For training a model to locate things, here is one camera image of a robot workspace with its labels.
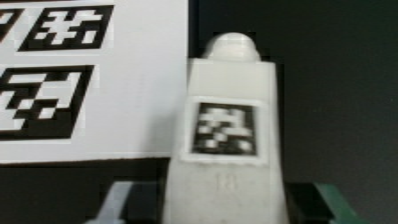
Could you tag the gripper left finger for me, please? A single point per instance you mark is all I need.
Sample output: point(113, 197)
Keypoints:
point(131, 204)

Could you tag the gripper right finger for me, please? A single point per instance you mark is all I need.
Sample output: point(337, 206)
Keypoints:
point(319, 205)

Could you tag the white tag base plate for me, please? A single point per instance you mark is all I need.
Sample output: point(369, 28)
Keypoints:
point(93, 78)

